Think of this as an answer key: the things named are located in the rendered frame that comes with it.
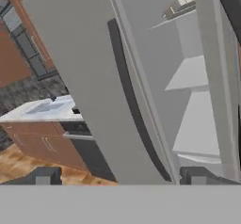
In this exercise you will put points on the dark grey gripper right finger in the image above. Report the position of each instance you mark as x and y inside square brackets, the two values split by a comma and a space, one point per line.
[193, 173]

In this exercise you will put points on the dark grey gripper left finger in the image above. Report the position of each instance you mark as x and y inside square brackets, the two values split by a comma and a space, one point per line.
[47, 173]

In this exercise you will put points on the white freezer shelf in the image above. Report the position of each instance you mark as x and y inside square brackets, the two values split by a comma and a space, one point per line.
[199, 127]
[189, 74]
[175, 19]

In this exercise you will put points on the grey freezer door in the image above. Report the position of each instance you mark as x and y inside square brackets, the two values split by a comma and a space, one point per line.
[216, 77]

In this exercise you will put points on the grey fridge door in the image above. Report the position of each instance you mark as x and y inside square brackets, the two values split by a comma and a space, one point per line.
[81, 77]

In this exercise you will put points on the white ice cube tray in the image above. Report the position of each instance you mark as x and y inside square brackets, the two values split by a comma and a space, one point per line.
[183, 2]

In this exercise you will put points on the brown wooden base cupboards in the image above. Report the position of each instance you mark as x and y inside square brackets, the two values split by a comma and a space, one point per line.
[44, 143]

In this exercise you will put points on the black dishwasher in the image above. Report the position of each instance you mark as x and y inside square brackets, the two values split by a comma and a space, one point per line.
[91, 155]

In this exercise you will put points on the steel sink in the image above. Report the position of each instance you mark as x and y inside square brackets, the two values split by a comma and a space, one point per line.
[44, 107]

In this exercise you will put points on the black hob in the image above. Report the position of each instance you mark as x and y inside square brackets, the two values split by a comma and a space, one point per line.
[76, 110]

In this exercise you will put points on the black tap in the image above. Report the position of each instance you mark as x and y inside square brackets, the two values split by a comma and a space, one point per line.
[49, 94]

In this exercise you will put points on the grey fridge body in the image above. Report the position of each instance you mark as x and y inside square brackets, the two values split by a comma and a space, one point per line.
[163, 55]

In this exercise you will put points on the dark framed window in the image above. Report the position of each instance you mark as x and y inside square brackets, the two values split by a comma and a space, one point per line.
[28, 50]

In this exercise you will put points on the brown wooden wall cupboard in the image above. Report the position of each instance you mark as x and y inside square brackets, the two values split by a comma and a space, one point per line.
[26, 17]

